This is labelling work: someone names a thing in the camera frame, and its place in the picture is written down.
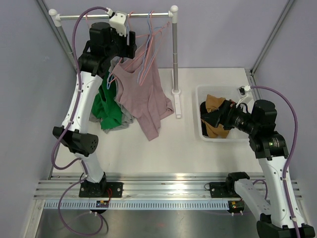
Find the green tank top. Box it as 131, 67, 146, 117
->
91, 72, 122, 130

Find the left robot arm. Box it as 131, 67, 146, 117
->
53, 22, 136, 198

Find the pink hanger of mauve top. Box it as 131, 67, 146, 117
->
108, 10, 152, 85

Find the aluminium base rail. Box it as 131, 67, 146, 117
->
34, 173, 304, 211

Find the mauve pink tank top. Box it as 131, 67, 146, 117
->
112, 45, 174, 141

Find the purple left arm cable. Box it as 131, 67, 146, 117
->
50, 6, 109, 235

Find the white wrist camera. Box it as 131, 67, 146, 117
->
107, 8, 127, 37
237, 85, 253, 105

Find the white plastic basket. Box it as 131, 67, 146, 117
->
196, 85, 254, 142

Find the white clothes rack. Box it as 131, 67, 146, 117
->
48, 5, 182, 119

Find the grey tank top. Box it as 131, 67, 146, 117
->
89, 59, 134, 133

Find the mustard brown tank top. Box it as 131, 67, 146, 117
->
200, 94, 230, 139

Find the blue hanger under grey top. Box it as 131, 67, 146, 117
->
106, 72, 116, 90

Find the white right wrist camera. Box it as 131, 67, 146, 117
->
237, 85, 253, 105

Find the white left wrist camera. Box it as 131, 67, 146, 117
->
107, 8, 127, 37

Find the light blue wire hanger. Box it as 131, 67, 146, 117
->
137, 10, 156, 86

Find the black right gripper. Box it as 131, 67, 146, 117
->
201, 100, 259, 135

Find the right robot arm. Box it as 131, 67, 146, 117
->
201, 100, 316, 238

